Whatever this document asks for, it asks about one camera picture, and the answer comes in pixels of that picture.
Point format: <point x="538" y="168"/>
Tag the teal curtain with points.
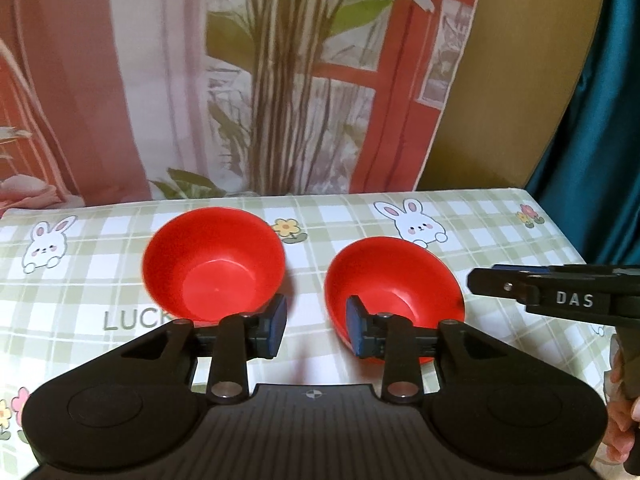
<point x="588" y="179"/>

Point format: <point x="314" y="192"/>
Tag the green checkered bunny tablecloth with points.
<point x="55" y="319"/>

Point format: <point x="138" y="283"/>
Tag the person's right hand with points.
<point x="623" y="413"/>

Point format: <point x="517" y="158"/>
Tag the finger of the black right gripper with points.
<point x="500" y="283"/>

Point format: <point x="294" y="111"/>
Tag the printed room scene backdrop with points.
<point x="112" y="101"/>

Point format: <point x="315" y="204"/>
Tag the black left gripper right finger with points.
<point x="392" y="339"/>

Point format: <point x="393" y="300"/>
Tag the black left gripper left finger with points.
<point x="237" y="339"/>

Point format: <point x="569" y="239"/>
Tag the red plastic bowl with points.
<point x="213" y="262"/>
<point x="394" y="276"/>

